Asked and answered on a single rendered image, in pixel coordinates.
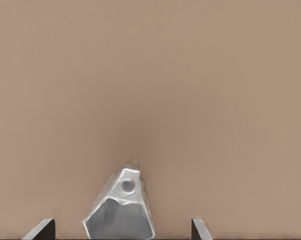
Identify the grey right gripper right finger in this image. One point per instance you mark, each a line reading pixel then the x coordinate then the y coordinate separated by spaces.
pixel 200 229

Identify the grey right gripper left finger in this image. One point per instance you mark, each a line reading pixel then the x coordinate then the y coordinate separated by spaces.
pixel 41 230

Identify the silver frame post foot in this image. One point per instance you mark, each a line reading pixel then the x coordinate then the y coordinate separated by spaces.
pixel 120 215

